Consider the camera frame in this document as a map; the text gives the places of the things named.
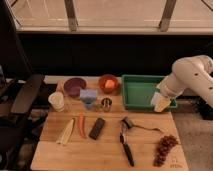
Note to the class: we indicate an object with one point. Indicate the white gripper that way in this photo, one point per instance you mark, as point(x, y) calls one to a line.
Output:
point(161, 100)

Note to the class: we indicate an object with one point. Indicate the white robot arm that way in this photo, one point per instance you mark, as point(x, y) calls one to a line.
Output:
point(188, 72)

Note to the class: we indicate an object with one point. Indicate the green plastic tray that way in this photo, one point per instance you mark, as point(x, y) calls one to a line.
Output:
point(138, 90)

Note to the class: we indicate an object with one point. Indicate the red grape bunch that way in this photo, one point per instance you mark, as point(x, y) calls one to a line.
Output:
point(163, 148)

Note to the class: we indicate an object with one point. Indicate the orange food piece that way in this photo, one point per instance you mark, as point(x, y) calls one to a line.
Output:
point(109, 84)

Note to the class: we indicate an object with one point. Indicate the small metal cup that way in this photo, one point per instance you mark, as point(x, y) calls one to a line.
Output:
point(106, 104)

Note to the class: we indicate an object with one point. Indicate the orange bowl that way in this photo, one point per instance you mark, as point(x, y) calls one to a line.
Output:
point(103, 79)

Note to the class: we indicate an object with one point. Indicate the black rectangular block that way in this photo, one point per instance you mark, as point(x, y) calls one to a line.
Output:
point(96, 129)

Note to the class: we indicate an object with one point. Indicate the blue plastic cup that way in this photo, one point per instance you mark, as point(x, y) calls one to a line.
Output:
point(89, 105)

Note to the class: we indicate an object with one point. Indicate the wooden cutting board table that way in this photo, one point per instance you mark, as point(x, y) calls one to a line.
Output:
point(106, 153)

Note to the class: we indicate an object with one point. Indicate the orange carrot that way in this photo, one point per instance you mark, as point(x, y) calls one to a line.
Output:
point(81, 120)

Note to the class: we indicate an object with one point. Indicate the purple bowl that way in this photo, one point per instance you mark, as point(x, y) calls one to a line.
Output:
point(73, 86)

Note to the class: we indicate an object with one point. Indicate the yellow corn cob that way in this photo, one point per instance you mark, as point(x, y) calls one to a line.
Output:
point(64, 136)

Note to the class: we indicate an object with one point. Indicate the black office chair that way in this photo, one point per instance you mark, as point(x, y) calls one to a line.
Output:
point(19, 87)

